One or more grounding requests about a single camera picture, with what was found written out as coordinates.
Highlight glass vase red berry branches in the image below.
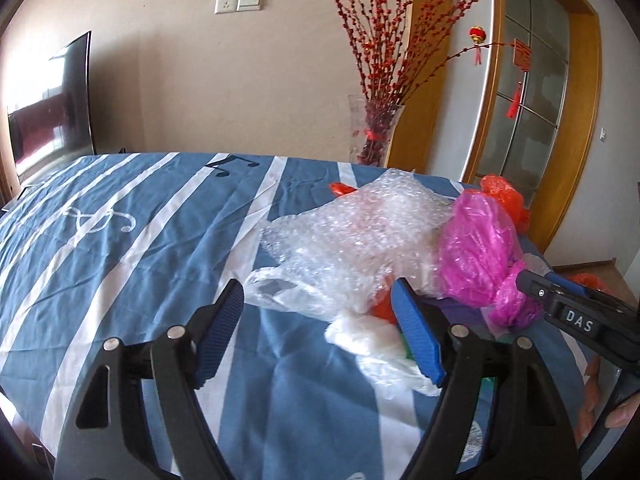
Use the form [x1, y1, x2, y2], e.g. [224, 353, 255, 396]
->
[305, 0, 516, 166]

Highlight red lantern ornament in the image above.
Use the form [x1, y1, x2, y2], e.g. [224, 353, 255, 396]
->
[467, 26, 487, 66]

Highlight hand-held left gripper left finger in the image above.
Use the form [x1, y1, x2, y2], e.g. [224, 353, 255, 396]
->
[52, 278, 246, 480]

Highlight black flat television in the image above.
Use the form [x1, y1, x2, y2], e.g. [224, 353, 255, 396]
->
[6, 31, 97, 181]

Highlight magenta plastic bag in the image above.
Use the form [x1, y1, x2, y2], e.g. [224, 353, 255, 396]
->
[437, 191, 543, 331]

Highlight blue white striped bedsheet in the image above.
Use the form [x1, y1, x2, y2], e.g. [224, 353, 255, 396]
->
[0, 151, 621, 480]

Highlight clear plastic bag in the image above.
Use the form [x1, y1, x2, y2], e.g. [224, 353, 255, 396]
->
[244, 265, 351, 318]

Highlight wooden door frame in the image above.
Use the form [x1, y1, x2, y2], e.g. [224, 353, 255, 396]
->
[385, 0, 602, 253]

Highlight person's right hand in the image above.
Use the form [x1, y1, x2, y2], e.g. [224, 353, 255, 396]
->
[606, 394, 640, 430]

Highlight tall glass vase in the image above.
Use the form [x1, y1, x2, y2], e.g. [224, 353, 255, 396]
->
[347, 94, 406, 167]

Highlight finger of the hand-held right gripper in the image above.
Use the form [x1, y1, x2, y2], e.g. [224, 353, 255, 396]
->
[516, 269, 555, 307]
[544, 271, 591, 292]

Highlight white plastic bag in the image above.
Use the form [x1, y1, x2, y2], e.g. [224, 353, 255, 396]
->
[324, 310, 443, 397]

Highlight frosted glass door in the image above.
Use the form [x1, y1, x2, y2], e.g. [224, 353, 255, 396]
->
[462, 0, 571, 196]

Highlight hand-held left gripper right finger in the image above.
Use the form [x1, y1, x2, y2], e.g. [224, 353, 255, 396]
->
[391, 276, 583, 480]

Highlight clear bubble wrap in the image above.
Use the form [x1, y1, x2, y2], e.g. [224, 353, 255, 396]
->
[260, 169, 456, 321]

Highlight red tassel knot ornament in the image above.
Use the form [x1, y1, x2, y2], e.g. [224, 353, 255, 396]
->
[506, 37, 532, 120]

